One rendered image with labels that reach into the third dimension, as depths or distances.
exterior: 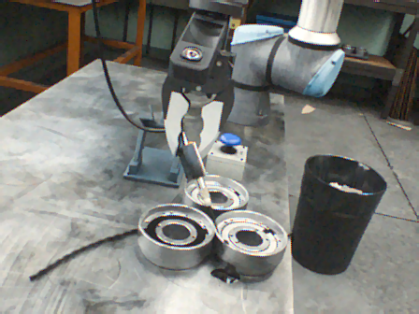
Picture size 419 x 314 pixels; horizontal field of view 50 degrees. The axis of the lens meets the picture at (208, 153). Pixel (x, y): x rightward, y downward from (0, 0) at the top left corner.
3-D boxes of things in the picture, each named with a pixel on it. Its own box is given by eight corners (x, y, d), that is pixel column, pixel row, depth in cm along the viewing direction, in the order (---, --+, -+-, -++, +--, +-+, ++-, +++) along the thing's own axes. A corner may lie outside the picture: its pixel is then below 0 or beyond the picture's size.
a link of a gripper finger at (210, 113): (222, 153, 67) (227, 92, 65) (217, 165, 62) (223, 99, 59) (201, 151, 68) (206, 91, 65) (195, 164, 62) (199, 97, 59)
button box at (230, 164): (240, 183, 84) (246, 160, 82) (204, 175, 84) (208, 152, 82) (243, 164, 91) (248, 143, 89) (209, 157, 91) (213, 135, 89)
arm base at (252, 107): (216, 100, 125) (223, 65, 121) (269, 110, 124) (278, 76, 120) (209, 119, 111) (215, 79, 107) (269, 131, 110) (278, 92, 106)
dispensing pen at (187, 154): (213, 240, 59) (170, 121, 61) (207, 240, 63) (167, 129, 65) (228, 235, 59) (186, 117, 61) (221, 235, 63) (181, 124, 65)
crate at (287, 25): (309, 44, 427) (315, 21, 418) (310, 51, 393) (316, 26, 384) (255, 34, 432) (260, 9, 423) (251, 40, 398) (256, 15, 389)
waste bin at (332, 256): (361, 288, 187) (397, 201, 168) (281, 271, 189) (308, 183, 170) (349, 240, 218) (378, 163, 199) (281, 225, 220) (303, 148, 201)
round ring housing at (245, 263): (237, 287, 58) (242, 263, 56) (195, 240, 66) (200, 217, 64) (296, 267, 64) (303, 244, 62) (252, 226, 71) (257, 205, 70)
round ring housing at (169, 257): (139, 275, 57) (142, 249, 56) (133, 226, 66) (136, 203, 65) (218, 272, 60) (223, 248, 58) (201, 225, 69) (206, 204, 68)
